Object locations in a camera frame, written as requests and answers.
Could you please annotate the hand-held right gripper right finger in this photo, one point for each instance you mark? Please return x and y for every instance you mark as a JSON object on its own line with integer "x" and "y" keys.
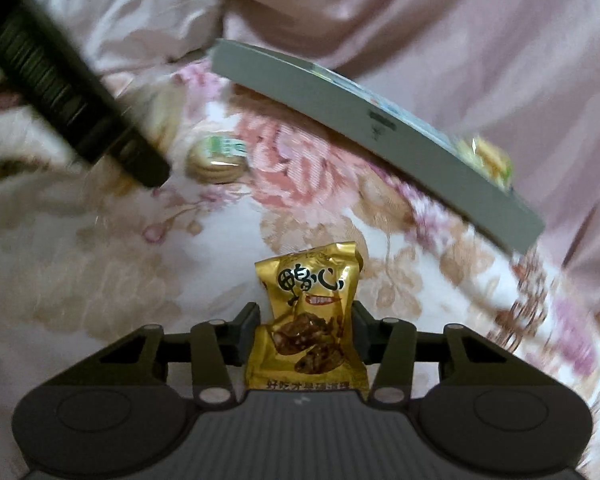
{"x": 358, "y": 325}

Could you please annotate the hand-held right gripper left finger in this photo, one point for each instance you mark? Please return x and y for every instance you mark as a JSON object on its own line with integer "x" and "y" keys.
{"x": 247, "y": 332}

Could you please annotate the gold snack packet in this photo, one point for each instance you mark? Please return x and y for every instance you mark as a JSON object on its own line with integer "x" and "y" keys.
{"x": 310, "y": 330}

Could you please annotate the grey shallow box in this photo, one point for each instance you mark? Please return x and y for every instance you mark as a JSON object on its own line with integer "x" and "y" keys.
{"x": 380, "y": 160}

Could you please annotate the yellow snack packet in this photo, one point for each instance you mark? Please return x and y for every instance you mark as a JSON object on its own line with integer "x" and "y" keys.
{"x": 490, "y": 160}

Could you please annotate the white rice cracker packet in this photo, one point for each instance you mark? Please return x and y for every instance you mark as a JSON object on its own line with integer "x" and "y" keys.
{"x": 152, "y": 110}

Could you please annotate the floral bedsheet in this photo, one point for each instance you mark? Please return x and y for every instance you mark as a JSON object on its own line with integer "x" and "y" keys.
{"x": 130, "y": 260}

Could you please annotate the green label cake packet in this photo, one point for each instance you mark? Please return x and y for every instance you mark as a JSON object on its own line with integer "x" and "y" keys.
{"x": 215, "y": 167}

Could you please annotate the pink duvet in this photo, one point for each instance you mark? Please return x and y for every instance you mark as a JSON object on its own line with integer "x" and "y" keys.
{"x": 430, "y": 20}

